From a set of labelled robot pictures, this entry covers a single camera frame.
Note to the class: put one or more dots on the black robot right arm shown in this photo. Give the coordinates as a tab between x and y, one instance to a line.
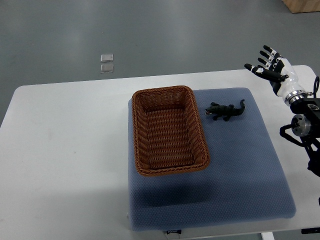
304	129

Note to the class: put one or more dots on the wooden box corner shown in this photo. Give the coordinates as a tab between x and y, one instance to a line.
302	6

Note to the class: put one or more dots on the brown wicker basket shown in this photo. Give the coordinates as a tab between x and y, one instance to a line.
168	136

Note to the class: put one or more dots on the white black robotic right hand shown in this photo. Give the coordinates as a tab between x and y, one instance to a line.
280	73

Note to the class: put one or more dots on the black table control panel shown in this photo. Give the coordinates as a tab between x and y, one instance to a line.
314	230

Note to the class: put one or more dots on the upper metal floor plate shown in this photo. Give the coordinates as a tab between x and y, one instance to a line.
106	57

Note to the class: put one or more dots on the blue grey foam cushion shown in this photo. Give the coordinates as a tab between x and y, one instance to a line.
244	181

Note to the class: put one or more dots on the dark toy crocodile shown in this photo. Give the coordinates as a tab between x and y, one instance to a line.
224	111

